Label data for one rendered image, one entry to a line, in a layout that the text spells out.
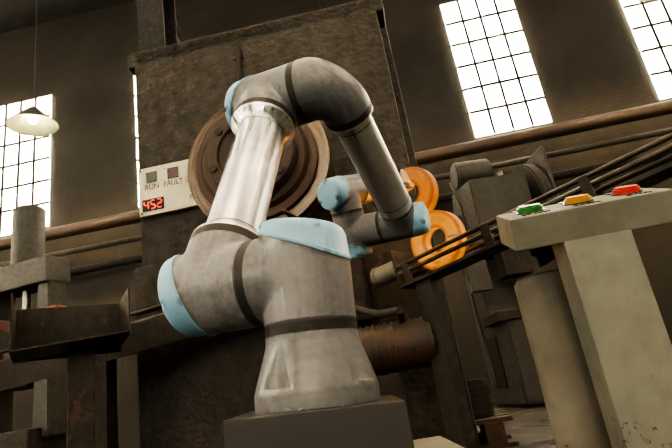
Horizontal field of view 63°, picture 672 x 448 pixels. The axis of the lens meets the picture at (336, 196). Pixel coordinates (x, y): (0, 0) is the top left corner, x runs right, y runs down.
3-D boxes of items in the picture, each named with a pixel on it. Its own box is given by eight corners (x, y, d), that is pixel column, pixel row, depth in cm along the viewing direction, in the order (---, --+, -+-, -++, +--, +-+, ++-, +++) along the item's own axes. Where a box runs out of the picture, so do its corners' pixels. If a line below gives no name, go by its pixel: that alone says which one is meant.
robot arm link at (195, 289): (232, 295, 65) (296, 46, 103) (134, 313, 71) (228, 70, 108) (280, 343, 73) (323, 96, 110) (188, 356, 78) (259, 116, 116)
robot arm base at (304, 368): (393, 400, 60) (381, 309, 63) (254, 417, 58) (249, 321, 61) (368, 398, 74) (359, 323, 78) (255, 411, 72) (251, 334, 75)
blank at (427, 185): (387, 185, 161) (380, 182, 158) (429, 159, 152) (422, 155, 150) (401, 233, 153) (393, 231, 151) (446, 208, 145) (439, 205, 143)
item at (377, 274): (386, 289, 156) (380, 269, 158) (410, 277, 151) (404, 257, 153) (372, 288, 152) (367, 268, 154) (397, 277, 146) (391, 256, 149)
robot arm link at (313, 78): (351, 29, 99) (432, 210, 129) (297, 48, 103) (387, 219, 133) (345, 63, 91) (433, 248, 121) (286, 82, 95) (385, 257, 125)
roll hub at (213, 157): (214, 206, 170) (207, 126, 179) (302, 188, 167) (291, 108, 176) (207, 201, 164) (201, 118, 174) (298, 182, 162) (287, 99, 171)
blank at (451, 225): (421, 274, 147) (413, 274, 145) (414, 218, 151) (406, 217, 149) (472, 265, 137) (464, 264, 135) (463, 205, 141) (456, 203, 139)
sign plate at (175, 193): (142, 218, 193) (140, 171, 200) (213, 204, 191) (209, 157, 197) (139, 216, 191) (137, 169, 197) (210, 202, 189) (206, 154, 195)
